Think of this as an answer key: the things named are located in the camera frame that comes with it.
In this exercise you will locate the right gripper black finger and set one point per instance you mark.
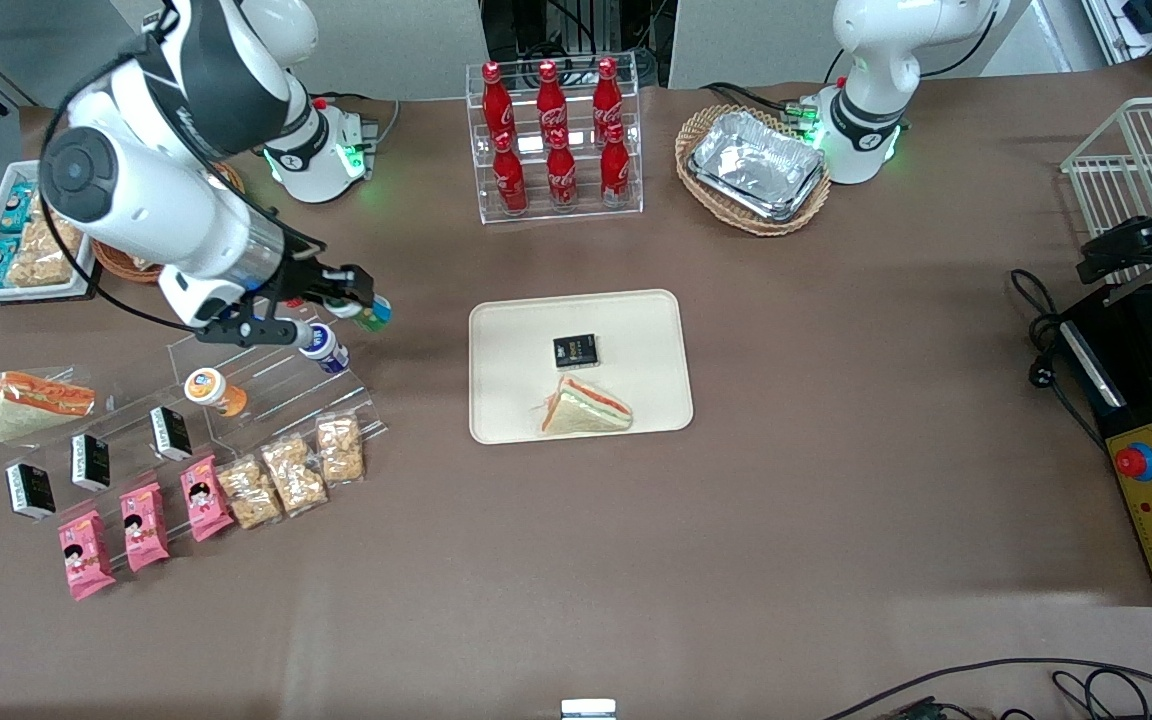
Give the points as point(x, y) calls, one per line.
point(256, 330)
point(346, 282)

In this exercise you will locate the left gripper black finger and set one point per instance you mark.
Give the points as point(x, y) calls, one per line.
point(1116, 267)
point(1126, 238)

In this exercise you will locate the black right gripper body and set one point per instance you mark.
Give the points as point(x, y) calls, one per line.
point(303, 279)

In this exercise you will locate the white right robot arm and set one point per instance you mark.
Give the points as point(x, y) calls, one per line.
point(186, 150)

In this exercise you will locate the blue gum bottle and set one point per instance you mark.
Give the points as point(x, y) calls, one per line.
point(326, 352)

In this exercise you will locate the orange gum bottle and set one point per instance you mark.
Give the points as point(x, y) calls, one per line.
point(215, 391)

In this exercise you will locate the cream plastic tray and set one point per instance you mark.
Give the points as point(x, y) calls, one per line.
point(636, 340)

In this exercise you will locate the clear acrylic stepped display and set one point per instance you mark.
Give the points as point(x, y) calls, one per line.
point(266, 385)

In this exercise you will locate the small black white box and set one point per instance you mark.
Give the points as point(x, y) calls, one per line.
point(171, 434)
point(90, 462)
point(31, 491)

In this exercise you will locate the clear cracker snack bag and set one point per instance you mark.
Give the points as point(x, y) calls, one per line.
point(139, 263)

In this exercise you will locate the black sealing machine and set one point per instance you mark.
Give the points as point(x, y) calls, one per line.
point(1141, 400)

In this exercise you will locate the clear nut snack pack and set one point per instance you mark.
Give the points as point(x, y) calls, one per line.
point(249, 493)
point(294, 474)
point(341, 449)

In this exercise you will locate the brown wicker snack basket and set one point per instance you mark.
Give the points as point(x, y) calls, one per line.
point(116, 268)

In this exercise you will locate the pink snack packet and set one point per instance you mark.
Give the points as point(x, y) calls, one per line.
point(144, 526)
point(86, 556)
point(206, 498)

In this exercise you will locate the red cola bottle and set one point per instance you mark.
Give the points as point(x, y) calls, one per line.
point(562, 177)
point(551, 103)
point(496, 105)
point(607, 100)
point(510, 180)
point(615, 170)

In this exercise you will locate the wrapped nut brittle bar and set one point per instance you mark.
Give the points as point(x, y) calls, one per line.
point(44, 255)

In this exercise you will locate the wrapped triangle sandwich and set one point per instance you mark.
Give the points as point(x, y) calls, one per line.
point(586, 412)
point(36, 405)

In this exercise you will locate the small black gold-print box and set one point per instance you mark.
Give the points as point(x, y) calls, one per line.
point(575, 351)

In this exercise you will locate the clear acrylic bottle rack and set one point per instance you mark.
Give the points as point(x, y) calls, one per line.
point(581, 218)

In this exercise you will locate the blue snack packet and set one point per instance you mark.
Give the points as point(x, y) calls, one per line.
point(1, 262)
point(18, 208)

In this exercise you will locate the stacked foil trays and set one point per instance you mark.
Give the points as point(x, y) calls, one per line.
point(756, 165)

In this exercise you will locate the light wicker foil basket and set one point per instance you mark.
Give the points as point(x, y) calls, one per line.
point(736, 222)

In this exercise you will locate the small white block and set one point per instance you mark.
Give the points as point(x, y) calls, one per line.
point(588, 710)

